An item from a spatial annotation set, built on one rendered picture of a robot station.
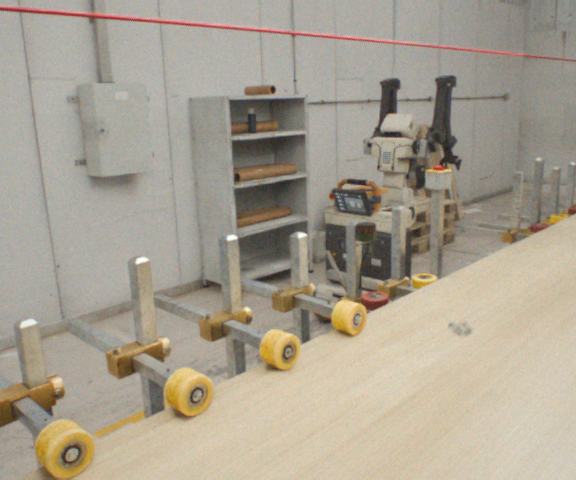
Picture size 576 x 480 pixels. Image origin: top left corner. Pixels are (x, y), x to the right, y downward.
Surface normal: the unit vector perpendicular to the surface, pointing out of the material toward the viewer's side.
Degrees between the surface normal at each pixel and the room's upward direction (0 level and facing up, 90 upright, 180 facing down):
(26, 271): 90
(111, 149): 90
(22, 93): 90
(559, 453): 0
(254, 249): 90
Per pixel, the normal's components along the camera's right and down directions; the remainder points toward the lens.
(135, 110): 0.72, 0.15
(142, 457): -0.04, -0.97
